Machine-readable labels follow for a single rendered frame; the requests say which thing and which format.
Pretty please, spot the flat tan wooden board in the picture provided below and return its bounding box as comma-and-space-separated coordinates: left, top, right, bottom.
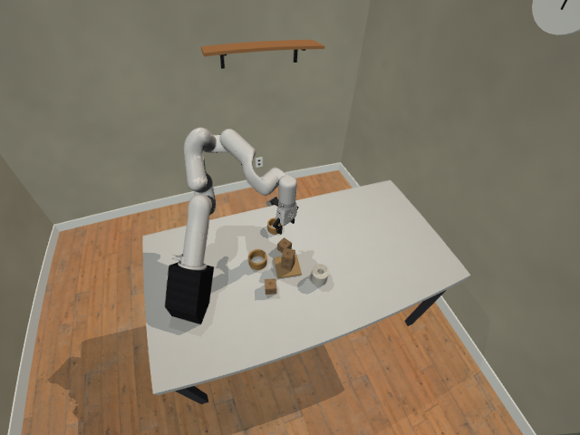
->
274, 255, 302, 278

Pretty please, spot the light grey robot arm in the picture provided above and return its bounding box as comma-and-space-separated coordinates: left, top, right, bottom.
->
172, 128, 297, 270

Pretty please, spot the brown cardboard carton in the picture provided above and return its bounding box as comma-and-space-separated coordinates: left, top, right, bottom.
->
281, 248, 295, 266
281, 259, 295, 272
265, 278, 277, 295
277, 238, 292, 254

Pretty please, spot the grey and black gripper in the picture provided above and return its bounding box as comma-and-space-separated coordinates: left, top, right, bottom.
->
273, 202, 298, 235

